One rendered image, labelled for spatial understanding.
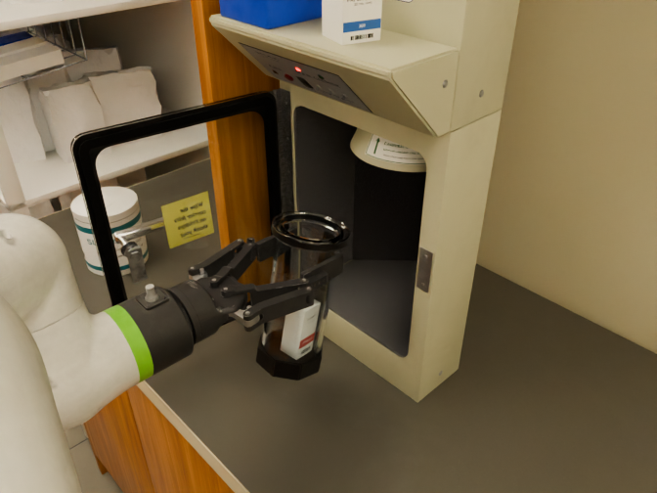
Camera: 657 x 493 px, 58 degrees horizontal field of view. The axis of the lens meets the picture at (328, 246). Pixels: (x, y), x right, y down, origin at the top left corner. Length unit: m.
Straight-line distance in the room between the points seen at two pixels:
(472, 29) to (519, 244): 0.67
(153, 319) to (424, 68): 0.40
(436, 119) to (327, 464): 0.52
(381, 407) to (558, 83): 0.63
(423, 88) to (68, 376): 0.47
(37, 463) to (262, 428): 0.79
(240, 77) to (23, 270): 0.49
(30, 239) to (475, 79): 0.51
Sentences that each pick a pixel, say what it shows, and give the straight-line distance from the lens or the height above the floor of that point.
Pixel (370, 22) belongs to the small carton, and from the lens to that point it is 0.71.
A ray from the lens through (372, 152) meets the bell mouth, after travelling 0.86.
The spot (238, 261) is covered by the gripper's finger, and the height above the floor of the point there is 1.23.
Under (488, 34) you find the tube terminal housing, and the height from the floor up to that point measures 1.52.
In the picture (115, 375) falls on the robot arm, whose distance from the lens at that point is 0.69.
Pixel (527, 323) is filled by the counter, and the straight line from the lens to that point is 1.21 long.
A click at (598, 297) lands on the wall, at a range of 1.27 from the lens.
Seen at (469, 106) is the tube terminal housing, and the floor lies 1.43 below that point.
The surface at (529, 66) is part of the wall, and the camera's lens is 1.17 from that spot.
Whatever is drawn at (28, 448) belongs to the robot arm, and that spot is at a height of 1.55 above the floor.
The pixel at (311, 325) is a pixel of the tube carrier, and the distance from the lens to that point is 0.85.
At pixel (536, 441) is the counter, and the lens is 1.01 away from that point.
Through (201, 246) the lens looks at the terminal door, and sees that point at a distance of 0.97.
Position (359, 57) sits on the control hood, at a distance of 0.66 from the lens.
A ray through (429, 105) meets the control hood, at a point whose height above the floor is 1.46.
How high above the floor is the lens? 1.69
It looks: 34 degrees down
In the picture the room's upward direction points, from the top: straight up
